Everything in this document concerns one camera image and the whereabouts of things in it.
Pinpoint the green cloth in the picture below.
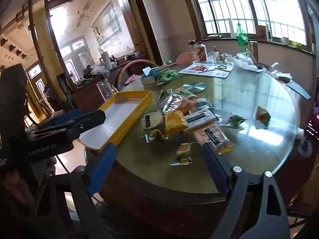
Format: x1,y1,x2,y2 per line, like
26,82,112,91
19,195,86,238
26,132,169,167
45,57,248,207
157,68,178,85

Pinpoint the steel thermos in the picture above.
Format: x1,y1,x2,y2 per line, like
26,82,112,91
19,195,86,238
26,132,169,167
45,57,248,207
249,40,258,60

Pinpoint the yellow tray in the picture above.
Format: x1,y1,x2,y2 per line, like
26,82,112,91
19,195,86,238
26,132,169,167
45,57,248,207
76,90,153,152

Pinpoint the black cable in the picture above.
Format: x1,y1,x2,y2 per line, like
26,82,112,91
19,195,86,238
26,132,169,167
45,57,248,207
55,154,70,174

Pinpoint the white red liquor bottle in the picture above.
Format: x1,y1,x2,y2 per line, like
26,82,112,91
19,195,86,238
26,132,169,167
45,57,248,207
196,41,208,61

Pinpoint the barred window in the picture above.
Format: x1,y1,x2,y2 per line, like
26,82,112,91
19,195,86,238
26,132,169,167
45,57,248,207
187,0,314,45

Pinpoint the pile of snack packets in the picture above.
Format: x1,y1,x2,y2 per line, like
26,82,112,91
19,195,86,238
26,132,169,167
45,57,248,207
140,87,235,155

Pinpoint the clear bottle black lid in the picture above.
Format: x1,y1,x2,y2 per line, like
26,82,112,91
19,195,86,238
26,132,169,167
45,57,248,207
187,40,198,63

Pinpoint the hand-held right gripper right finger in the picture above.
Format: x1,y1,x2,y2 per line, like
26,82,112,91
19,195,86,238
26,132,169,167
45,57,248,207
201,142,294,239

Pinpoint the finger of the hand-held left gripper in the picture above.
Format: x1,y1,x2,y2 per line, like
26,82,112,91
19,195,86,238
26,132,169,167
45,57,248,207
51,108,84,126
35,110,106,142

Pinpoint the lit screen device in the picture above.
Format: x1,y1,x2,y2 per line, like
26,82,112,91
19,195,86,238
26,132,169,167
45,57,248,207
306,105,319,140

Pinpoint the framed wall picture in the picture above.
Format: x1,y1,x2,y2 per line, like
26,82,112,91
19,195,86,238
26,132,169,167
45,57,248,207
96,1,122,46

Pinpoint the green plastic bottle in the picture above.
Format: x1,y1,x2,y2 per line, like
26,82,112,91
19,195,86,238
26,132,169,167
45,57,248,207
235,23,248,46

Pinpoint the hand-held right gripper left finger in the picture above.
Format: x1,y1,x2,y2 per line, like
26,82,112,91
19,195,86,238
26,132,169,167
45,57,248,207
29,142,117,239

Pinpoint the wooden sideboard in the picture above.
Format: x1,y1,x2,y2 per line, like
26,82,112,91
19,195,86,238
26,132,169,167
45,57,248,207
57,52,150,115

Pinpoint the green white snack bag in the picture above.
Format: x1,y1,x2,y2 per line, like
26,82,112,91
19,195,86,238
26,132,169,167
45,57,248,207
170,142,193,166

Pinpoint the pink fly swatter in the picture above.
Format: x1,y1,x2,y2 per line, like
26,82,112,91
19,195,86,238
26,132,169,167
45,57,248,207
157,51,193,70

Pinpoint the brown triangular snack bag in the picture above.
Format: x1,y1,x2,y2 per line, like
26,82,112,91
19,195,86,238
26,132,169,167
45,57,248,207
255,106,271,128

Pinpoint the printed paper sheet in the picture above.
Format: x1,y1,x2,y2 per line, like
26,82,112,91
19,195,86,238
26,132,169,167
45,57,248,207
178,62,235,79

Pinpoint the pink yellow hoop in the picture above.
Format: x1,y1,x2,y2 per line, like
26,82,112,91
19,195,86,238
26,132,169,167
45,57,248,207
117,59,159,90

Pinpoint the white plastic bag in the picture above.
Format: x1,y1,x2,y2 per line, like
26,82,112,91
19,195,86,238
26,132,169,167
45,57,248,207
234,52,265,72

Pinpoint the round glass turntable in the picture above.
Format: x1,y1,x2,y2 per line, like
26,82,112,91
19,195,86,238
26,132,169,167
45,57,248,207
147,65,292,155

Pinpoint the teal tissue box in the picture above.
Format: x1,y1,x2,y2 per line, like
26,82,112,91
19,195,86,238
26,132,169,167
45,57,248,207
140,67,162,85

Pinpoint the clear glass cup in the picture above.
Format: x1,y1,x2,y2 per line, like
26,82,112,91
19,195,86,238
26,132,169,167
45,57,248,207
96,79,114,102

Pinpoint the yellow snack bag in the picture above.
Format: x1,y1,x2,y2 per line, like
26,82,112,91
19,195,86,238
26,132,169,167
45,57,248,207
163,111,188,140

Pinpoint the white tumbler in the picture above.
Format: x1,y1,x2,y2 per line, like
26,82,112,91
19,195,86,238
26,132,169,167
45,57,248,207
100,51,113,70

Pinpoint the pink cloth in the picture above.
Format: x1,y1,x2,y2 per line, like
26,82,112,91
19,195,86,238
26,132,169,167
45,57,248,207
125,75,142,85

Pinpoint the person's left hand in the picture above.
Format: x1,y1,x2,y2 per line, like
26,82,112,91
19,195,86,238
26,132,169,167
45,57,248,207
0,157,59,210

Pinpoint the round metal disc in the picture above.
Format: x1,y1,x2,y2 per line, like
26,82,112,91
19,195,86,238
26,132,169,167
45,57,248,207
181,81,207,92

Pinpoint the clear plastic bag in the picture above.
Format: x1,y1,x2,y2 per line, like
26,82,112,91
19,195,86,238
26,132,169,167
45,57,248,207
91,65,110,76

